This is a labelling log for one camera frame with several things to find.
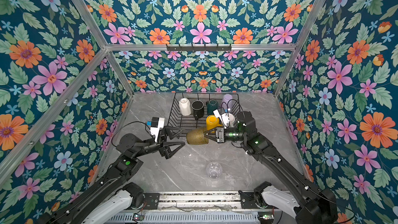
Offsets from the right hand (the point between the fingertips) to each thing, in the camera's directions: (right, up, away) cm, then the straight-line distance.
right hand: (204, 134), depth 64 cm
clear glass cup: (+5, -23, +20) cm, 31 cm away
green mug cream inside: (+4, +13, +32) cm, 34 cm away
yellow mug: (+4, +3, +25) cm, 25 cm away
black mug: (-5, +10, +32) cm, 34 cm away
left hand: (-8, 0, -6) cm, 10 cm away
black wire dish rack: (-12, +1, +38) cm, 39 cm away
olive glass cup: (-2, 0, -5) cm, 6 cm away
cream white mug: (-14, +13, +34) cm, 39 cm away
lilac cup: (+13, +15, +35) cm, 40 cm away
